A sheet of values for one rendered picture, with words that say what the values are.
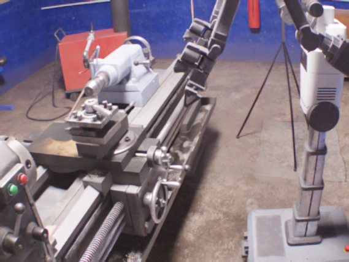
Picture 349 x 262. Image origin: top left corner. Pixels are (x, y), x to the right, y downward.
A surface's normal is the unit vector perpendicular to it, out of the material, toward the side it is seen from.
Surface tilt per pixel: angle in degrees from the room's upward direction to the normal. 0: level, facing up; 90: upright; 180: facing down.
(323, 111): 90
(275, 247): 0
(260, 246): 0
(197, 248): 0
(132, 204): 90
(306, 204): 90
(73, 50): 90
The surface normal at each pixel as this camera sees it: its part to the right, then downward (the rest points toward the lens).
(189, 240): -0.09, -0.88
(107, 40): 0.06, 0.47
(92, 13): -0.29, 0.47
